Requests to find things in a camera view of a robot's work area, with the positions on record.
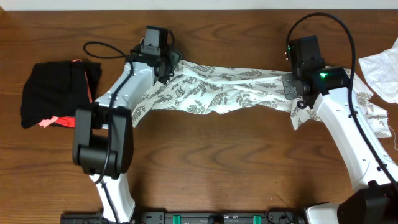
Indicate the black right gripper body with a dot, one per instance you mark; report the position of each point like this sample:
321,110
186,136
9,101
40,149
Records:
289,86

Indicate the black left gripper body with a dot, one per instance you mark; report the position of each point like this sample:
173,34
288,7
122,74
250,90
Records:
173,59

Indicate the white fern print garment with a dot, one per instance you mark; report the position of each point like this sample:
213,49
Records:
201,89

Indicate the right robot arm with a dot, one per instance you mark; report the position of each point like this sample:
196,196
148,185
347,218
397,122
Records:
326,91

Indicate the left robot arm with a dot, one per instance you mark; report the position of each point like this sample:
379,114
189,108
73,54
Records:
103,136

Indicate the plain white cloth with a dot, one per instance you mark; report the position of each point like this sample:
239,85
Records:
380,73

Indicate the folded black and coral garment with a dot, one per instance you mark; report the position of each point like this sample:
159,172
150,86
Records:
55,90

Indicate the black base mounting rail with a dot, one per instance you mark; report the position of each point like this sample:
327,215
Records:
186,218

